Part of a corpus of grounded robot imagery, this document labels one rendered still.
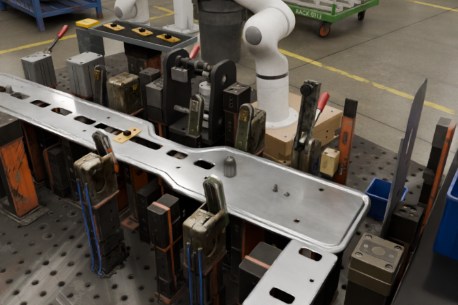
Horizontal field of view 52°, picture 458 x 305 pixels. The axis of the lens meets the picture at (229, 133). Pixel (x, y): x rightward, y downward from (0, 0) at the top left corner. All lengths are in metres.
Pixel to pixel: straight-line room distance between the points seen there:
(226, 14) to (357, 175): 2.79
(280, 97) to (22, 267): 1.00
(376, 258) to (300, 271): 0.14
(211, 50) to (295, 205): 3.44
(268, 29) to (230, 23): 2.73
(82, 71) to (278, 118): 0.72
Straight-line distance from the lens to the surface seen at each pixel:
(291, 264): 0.93
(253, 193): 1.09
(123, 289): 1.31
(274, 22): 1.62
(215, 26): 4.31
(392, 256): 0.90
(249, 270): 0.94
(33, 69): 1.80
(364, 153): 1.86
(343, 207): 1.08
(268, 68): 1.69
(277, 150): 1.72
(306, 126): 1.16
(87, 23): 1.80
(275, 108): 1.75
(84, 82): 1.59
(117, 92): 1.48
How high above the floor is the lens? 1.66
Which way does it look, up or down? 30 degrees down
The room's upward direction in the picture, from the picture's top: straight up
